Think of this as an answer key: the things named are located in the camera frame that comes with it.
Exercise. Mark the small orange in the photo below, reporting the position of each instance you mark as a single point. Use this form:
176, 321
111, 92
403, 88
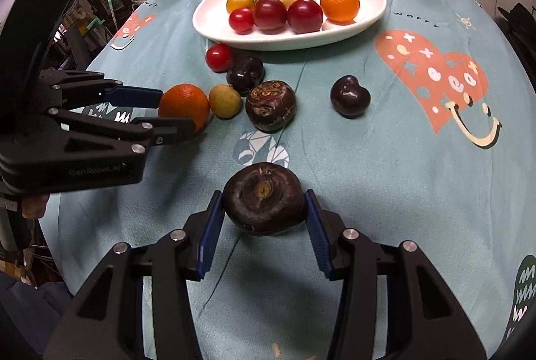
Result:
340, 4

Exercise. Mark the light blue printed tablecloth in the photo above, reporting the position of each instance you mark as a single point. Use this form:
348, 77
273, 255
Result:
398, 196

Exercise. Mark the dark purple plum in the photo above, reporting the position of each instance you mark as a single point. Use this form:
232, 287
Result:
245, 74

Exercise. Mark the large orange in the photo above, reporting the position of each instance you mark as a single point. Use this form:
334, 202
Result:
184, 106

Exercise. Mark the tan longan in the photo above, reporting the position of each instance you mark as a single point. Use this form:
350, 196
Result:
225, 101

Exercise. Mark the orange cherry tomato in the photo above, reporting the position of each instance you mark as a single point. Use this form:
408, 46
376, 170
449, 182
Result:
241, 2

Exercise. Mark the white oval plate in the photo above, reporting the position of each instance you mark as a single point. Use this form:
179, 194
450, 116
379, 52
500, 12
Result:
370, 8

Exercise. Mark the red cherry tomato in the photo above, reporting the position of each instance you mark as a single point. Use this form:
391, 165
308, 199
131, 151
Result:
219, 57
241, 19

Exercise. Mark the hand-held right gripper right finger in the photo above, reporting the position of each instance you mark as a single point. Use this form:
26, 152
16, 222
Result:
320, 234

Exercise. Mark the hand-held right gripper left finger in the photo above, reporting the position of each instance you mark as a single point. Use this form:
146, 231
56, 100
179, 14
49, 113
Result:
209, 230

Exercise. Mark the dark object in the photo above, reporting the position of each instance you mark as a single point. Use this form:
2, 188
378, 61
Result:
517, 22

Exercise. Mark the person's left hand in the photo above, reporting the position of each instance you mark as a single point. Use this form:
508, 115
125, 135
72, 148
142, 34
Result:
35, 207

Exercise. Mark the dark water chestnut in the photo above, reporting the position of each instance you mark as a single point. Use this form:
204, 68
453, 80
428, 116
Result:
264, 209
270, 105

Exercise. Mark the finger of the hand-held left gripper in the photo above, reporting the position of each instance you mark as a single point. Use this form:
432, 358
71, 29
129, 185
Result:
171, 131
134, 96

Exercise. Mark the heart-shaped dark cherry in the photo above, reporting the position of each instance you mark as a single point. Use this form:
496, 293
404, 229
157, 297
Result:
350, 96

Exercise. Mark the blue-grey clothing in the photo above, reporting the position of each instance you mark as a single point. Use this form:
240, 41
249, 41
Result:
25, 314

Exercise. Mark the red plum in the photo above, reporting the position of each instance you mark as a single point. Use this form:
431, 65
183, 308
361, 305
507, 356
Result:
270, 13
305, 15

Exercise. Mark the green plastic tool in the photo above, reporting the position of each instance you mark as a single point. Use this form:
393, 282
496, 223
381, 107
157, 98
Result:
94, 25

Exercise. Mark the person's left forearm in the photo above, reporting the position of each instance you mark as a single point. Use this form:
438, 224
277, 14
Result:
12, 230

